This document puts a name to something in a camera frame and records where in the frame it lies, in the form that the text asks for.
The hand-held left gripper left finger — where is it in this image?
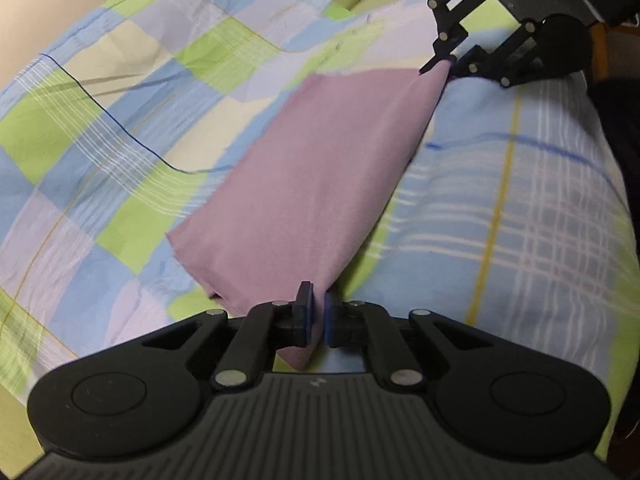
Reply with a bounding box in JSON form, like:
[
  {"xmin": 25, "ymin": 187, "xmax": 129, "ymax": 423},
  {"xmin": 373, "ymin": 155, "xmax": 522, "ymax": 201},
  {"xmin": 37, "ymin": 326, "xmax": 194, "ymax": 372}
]
[{"xmin": 141, "ymin": 281, "xmax": 321, "ymax": 392}]

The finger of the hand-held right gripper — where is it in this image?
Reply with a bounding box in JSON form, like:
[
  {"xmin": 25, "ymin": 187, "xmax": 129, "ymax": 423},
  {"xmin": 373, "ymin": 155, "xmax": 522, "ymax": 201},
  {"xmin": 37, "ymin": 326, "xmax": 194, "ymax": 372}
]
[
  {"xmin": 419, "ymin": 0, "xmax": 506, "ymax": 75},
  {"xmin": 450, "ymin": 19, "xmax": 547, "ymax": 90}
]

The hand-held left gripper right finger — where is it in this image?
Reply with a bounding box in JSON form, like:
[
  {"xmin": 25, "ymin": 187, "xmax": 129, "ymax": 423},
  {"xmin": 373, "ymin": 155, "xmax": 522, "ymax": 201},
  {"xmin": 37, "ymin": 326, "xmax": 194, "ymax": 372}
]
[{"xmin": 324, "ymin": 292, "xmax": 493, "ymax": 391}]

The purple garment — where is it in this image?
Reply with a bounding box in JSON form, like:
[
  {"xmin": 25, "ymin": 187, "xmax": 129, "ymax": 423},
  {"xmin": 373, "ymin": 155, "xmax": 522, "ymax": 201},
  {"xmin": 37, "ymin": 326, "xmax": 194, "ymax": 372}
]
[{"xmin": 165, "ymin": 57, "xmax": 456, "ymax": 373}]

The dark cloth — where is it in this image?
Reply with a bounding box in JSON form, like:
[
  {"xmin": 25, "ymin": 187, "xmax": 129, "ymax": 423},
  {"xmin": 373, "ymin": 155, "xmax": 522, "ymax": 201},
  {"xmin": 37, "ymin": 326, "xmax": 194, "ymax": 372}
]
[{"xmin": 584, "ymin": 74, "xmax": 640, "ymax": 266}]

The pastel checked blanket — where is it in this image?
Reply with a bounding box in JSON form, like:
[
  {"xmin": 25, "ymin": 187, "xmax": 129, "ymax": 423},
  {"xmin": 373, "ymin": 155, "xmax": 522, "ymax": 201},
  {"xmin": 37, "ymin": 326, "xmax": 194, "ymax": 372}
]
[{"xmin": 0, "ymin": 0, "xmax": 640, "ymax": 461}]

